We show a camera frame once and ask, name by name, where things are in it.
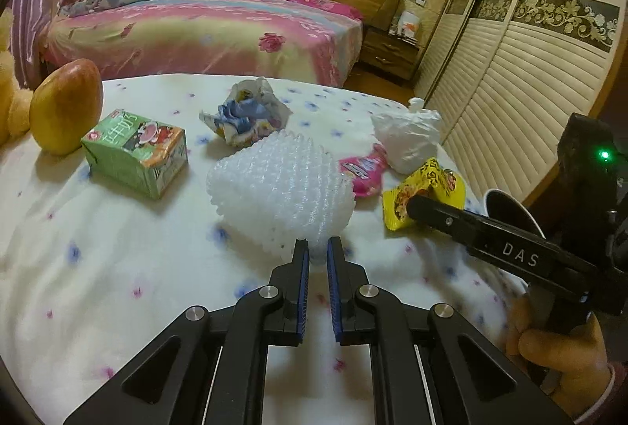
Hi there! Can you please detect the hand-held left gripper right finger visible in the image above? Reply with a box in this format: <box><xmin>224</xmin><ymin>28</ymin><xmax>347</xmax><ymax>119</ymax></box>
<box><xmin>327</xmin><ymin>236</ymin><xmax>575</xmax><ymax>425</ymax></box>

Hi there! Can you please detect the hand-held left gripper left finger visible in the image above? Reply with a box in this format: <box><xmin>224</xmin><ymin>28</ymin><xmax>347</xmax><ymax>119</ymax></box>
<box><xmin>63</xmin><ymin>238</ymin><xmax>311</xmax><ymax>425</ymax></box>

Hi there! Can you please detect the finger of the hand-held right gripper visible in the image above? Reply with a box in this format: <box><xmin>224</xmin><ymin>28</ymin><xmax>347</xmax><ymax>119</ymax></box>
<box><xmin>405</xmin><ymin>193</ymin><xmax>486</xmax><ymax>254</ymax></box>

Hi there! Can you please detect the yellow snack packet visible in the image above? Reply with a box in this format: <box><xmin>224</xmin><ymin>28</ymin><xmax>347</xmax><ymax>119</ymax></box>
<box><xmin>383</xmin><ymin>157</ymin><xmax>467</xmax><ymax>232</ymax></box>

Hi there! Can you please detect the white plastic bag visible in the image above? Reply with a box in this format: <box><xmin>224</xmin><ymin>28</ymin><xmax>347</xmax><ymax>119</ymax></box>
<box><xmin>370</xmin><ymin>97</ymin><xmax>444</xmax><ymax>175</ymax></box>

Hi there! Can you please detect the pink candy packet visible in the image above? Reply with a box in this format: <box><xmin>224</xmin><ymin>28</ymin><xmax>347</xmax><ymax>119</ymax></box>
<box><xmin>338</xmin><ymin>143</ymin><xmax>389</xmax><ymax>200</ymax></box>

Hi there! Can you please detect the white foam fruit net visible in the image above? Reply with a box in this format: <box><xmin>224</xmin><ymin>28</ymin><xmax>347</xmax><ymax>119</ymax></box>
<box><xmin>206</xmin><ymin>130</ymin><xmax>355</xmax><ymax>261</ymax></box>

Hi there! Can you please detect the blue cartoon wrapper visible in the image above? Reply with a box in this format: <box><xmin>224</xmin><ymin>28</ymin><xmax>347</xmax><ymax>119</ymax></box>
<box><xmin>199</xmin><ymin>76</ymin><xmax>292</xmax><ymax>149</ymax></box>

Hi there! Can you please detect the green milk carton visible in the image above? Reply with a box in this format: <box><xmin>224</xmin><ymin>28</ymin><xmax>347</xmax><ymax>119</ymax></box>
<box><xmin>80</xmin><ymin>108</ymin><xmax>190</xmax><ymax>201</ymax></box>

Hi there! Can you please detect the person's right hand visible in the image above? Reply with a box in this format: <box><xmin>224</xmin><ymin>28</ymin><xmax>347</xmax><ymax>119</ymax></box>
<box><xmin>505</xmin><ymin>292</ymin><xmax>616</xmax><ymax>411</ymax></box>

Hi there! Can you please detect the wooden nightstand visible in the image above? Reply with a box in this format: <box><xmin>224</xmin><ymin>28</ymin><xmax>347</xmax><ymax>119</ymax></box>
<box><xmin>360</xmin><ymin>27</ymin><xmax>423</xmax><ymax>84</ymax></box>

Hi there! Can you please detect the slatted sliding door wardrobe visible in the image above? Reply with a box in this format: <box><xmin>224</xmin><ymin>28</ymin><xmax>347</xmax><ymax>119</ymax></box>
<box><xmin>414</xmin><ymin>0</ymin><xmax>628</xmax><ymax>205</ymax></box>

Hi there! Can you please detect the white orange box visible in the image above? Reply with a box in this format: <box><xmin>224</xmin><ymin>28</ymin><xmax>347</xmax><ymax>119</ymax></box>
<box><xmin>392</xmin><ymin>10</ymin><xmax>422</xmax><ymax>38</ymax></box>

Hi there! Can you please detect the pink pillow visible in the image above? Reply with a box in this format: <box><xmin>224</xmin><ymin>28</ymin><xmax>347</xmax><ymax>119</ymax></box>
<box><xmin>282</xmin><ymin>0</ymin><xmax>365</xmax><ymax>20</ymax></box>

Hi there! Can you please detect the bed with pink floral sheet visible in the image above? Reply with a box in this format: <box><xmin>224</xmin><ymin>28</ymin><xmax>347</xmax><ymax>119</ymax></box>
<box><xmin>42</xmin><ymin>0</ymin><xmax>366</xmax><ymax>87</ymax></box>

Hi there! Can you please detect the red yellow apple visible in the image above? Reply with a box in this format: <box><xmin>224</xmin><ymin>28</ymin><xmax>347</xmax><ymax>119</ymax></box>
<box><xmin>28</xmin><ymin>59</ymin><xmax>104</xmax><ymax>156</ymax></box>

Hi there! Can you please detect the cream teddy bear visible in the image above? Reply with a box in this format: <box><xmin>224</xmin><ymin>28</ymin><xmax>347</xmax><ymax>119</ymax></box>
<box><xmin>0</xmin><ymin>10</ymin><xmax>35</xmax><ymax>146</ymax></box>

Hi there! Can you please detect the small plush toy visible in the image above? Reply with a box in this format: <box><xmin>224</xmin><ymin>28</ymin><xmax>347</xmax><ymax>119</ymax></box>
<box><xmin>59</xmin><ymin>0</ymin><xmax>106</xmax><ymax>18</ymax></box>

